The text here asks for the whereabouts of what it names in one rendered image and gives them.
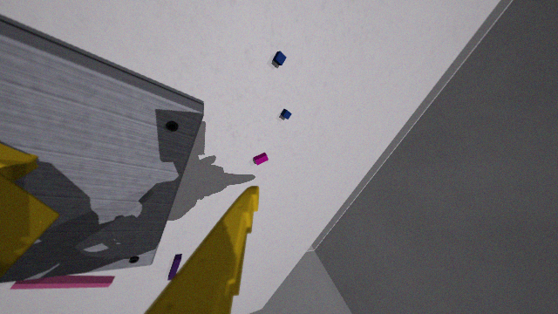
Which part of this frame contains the magenta rod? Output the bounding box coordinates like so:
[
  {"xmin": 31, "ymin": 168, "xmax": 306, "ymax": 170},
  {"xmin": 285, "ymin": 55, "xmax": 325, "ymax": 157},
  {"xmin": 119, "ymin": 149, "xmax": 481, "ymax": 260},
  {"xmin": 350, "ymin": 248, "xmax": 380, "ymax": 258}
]
[{"xmin": 254, "ymin": 153, "xmax": 269, "ymax": 165}]

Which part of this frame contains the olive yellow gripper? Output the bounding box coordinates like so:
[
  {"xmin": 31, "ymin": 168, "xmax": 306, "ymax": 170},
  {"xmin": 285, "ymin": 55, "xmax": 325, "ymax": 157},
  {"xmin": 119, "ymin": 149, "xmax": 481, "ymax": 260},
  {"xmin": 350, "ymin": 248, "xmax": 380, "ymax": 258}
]
[{"xmin": 144, "ymin": 186, "xmax": 259, "ymax": 314}]

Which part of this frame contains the pink flat bar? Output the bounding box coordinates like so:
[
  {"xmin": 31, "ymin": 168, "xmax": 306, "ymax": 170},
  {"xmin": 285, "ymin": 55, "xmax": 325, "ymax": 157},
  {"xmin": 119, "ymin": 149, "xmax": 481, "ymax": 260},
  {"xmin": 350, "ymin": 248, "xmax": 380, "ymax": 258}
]
[{"xmin": 10, "ymin": 276, "xmax": 115, "ymax": 290}]

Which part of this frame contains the dark purple rod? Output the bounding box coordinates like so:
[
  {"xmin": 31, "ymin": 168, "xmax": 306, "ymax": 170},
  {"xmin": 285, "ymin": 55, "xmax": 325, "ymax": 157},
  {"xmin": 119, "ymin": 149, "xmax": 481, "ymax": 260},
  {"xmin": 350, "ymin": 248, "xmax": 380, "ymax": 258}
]
[{"xmin": 167, "ymin": 254, "xmax": 182, "ymax": 281}]

